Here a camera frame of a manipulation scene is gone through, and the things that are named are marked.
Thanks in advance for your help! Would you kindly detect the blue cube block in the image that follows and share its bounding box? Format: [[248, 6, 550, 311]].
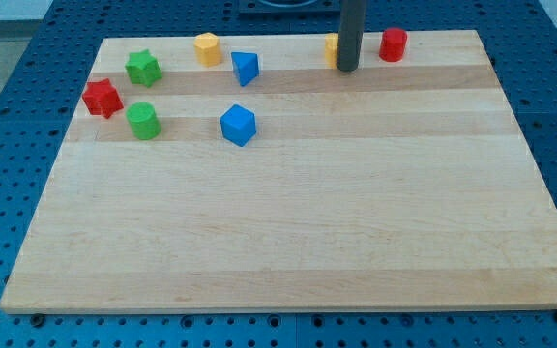
[[220, 104, 256, 147]]

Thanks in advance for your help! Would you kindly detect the red cylinder block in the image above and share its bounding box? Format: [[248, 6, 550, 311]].
[[379, 27, 408, 63]]

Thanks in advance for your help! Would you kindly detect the green star block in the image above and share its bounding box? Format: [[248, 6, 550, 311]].
[[125, 49, 162, 87]]

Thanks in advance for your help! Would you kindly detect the yellow block behind rod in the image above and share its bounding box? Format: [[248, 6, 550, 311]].
[[324, 33, 338, 69]]

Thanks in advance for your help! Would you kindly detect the red star block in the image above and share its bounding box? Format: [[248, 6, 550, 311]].
[[81, 78, 124, 119]]

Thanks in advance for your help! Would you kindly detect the blue triangular prism block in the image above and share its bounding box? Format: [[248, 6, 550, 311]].
[[231, 51, 259, 87]]

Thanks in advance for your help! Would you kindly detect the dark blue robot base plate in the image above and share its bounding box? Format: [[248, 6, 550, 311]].
[[237, 0, 340, 16]]

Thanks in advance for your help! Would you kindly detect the yellow hexagonal block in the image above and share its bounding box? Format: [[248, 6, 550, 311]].
[[193, 32, 222, 67]]

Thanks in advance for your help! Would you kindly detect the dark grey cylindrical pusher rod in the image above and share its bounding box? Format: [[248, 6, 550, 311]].
[[337, 0, 367, 73]]

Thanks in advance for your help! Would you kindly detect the light wooden board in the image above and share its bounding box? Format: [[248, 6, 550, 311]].
[[0, 30, 557, 314]]

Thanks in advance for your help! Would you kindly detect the green cylinder block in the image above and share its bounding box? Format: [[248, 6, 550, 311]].
[[126, 101, 161, 140]]

